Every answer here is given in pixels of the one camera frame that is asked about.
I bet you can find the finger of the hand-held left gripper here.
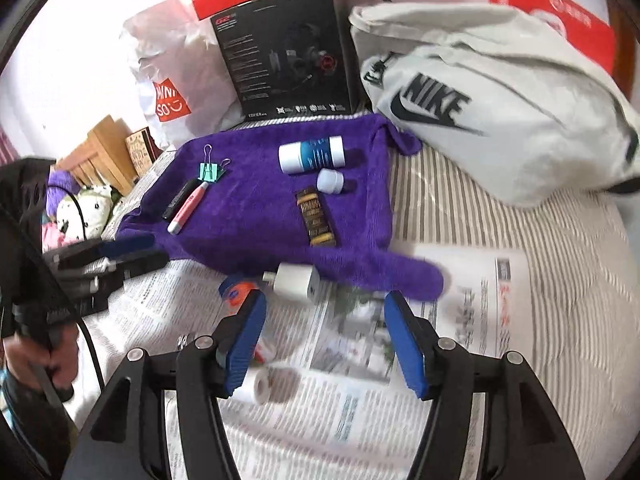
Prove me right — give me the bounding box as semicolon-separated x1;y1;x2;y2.
44;234;157;268
57;251;171;286

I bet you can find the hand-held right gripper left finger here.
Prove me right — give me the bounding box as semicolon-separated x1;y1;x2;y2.
62;290;268;480

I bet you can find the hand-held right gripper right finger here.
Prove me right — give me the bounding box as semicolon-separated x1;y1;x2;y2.
382;290;586;480

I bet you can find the orange blue small container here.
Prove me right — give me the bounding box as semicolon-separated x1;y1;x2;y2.
218;274;261;311

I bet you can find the clear pill bottle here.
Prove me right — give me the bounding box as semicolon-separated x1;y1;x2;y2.
235;345;301;406

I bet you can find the black marker pen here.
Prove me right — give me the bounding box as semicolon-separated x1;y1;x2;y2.
161;178;199;220

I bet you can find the pink highlighter pen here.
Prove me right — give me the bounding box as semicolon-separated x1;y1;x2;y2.
167;182;210;234

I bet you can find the white charger plug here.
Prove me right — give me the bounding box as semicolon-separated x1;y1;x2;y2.
263;261;321;302

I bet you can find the green binder clip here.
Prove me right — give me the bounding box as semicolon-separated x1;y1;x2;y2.
199;144;232;182

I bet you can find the brown gold tube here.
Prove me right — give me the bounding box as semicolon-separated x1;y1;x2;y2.
295;187;337;248

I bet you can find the small white cap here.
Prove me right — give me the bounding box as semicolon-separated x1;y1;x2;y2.
316;168;347;196

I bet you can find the blue white bottle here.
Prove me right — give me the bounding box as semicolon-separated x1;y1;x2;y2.
278;136;347;175

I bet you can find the person's left forearm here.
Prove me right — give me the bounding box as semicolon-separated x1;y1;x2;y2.
0;370;81;480

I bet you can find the person's left hand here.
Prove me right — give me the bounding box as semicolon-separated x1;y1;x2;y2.
5;325;80;391

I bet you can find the pink printed blanket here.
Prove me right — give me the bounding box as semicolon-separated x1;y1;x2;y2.
42;222;66;251

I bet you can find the plush toy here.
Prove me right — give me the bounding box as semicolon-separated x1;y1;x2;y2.
55;185;116;246

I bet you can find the newspaper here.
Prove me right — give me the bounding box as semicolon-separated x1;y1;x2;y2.
75;152;533;480

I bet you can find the patterned book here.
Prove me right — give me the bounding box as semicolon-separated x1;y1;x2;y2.
125;127;158;177

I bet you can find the purple towel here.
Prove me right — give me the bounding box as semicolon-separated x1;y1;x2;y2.
117;114;445;301

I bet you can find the white plastic shopping bag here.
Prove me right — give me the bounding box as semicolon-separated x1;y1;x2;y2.
120;0;246;148

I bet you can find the black headset box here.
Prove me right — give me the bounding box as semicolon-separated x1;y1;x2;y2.
209;0;358;122

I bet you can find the grey waist bag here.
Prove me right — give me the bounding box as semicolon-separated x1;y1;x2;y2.
348;2;640;206

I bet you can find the red paper bag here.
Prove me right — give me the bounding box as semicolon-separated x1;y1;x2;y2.
487;0;616;76

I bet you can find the black cable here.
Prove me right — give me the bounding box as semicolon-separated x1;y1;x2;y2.
60;190;107;393

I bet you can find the wooden door frame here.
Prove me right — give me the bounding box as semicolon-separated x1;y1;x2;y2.
607;0;640;96

